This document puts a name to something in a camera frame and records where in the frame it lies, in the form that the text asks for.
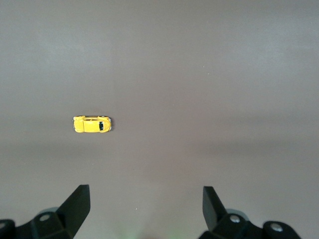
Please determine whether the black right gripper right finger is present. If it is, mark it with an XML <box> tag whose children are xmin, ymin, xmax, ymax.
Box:
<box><xmin>198</xmin><ymin>186</ymin><xmax>303</xmax><ymax>239</ymax></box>

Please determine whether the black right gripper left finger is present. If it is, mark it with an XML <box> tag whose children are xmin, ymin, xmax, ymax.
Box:
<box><xmin>0</xmin><ymin>184</ymin><xmax>91</xmax><ymax>239</ymax></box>

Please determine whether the yellow beetle toy car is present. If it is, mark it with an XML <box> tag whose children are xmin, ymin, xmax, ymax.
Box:
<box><xmin>72</xmin><ymin>115</ymin><xmax>113</xmax><ymax>134</ymax></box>

